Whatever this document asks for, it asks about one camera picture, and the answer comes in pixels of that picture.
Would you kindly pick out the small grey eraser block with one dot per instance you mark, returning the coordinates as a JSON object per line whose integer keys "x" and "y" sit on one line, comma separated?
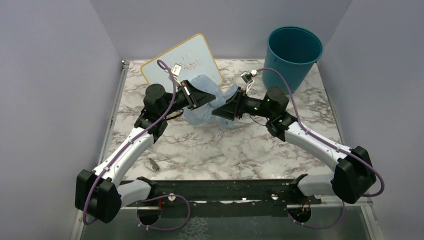
{"x": 152, "y": 165}

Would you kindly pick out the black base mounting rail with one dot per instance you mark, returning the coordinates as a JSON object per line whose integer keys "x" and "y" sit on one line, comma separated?
{"x": 227, "y": 198}

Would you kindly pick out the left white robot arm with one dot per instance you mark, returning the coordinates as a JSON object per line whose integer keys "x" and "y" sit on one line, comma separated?
{"x": 98, "y": 192}

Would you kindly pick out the teal plastic trash bin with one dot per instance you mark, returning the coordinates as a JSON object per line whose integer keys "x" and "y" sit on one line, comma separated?
{"x": 291, "y": 51}

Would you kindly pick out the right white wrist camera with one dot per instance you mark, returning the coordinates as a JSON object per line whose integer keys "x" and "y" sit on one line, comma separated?
{"x": 248, "y": 78}

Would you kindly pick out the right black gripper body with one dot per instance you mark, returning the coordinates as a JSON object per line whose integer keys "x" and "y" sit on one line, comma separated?
{"x": 256, "y": 108}

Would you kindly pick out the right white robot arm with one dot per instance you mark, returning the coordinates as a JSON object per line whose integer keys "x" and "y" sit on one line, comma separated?
{"x": 351, "y": 175}

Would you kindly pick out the yellow framed whiteboard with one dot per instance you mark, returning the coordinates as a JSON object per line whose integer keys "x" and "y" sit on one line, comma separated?
{"x": 193, "y": 57}

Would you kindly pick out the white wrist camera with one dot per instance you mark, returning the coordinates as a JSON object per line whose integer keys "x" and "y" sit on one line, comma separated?
{"x": 248, "y": 78}
{"x": 175, "y": 72}

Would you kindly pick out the aluminium table frame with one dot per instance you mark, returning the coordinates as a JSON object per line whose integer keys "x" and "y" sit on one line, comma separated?
{"x": 78, "y": 225}

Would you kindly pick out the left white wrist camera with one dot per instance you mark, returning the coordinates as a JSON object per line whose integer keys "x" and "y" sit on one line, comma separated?
{"x": 175, "y": 72}

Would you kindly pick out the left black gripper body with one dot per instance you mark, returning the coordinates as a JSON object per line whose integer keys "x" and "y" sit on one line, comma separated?
{"x": 180, "y": 102}

